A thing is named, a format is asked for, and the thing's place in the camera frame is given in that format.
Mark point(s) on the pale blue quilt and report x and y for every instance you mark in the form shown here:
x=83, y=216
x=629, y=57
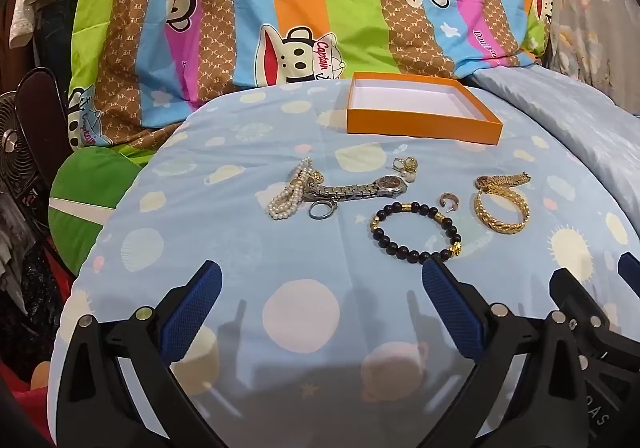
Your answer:
x=565, y=113

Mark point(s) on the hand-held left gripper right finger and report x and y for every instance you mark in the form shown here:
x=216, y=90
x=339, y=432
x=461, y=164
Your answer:
x=450, y=308

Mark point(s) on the colourful cartoon monkey blanket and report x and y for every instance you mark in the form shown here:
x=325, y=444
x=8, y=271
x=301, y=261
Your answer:
x=310, y=13

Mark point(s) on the gold braided bangle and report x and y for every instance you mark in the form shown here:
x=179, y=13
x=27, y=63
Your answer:
x=500, y=226

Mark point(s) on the red cloth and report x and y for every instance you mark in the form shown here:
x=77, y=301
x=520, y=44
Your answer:
x=25, y=408

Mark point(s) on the small hoop earring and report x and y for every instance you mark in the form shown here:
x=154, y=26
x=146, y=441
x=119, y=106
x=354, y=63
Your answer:
x=446, y=202

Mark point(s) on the orange shallow cardboard box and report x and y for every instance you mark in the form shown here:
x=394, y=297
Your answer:
x=425, y=131

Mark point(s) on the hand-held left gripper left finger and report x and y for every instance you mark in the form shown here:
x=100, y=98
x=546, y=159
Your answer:
x=192, y=313

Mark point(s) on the light blue dotted bedsheet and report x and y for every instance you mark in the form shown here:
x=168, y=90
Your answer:
x=280, y=268

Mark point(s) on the hanging clothes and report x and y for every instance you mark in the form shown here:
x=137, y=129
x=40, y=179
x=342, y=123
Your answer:
x=35, y=13

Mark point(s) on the black electric fan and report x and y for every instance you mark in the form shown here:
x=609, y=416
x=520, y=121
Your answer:
x=15, y=148

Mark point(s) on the gold earrings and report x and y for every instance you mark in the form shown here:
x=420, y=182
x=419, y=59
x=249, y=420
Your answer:
x=406, y=164

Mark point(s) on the green cushion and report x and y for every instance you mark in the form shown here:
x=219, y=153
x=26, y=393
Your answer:
x=85, y=213

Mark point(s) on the silver metal wristwatch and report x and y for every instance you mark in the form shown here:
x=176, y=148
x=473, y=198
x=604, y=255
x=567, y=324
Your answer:
x=350, y=189

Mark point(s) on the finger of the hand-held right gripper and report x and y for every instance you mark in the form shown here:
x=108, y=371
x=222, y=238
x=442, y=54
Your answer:
x=631, y=270
x=580, y=298

